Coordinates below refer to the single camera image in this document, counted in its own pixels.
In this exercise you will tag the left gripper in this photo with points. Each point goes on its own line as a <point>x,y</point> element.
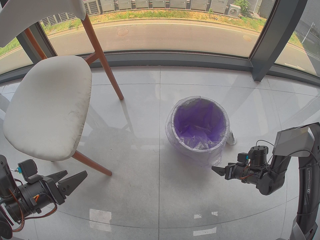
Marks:
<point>37,194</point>

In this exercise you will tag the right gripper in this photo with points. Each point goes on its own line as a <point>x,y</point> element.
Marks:
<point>231,172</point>

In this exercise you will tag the purple plastic bag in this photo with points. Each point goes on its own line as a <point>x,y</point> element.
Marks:
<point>197,124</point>

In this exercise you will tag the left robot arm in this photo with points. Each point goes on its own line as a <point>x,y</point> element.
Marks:
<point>6,181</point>

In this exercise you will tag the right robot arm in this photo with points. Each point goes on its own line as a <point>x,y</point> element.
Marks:
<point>292,141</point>

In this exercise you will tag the white trash bin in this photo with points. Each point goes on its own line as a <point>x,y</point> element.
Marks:
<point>197,150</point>

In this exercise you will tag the crumpled white paper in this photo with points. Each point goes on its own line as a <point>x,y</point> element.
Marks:
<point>231,139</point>

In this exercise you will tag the white cushioned wooden chair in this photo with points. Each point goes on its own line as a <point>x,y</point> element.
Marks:
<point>50,104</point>

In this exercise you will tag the window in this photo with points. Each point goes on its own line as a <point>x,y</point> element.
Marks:
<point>175,59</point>

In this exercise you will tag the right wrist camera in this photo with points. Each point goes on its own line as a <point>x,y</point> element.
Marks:
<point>242,157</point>

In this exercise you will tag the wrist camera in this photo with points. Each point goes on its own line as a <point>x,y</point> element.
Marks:
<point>27,169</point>
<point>242,157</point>

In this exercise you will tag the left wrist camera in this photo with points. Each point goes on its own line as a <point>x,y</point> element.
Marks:
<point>27,169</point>

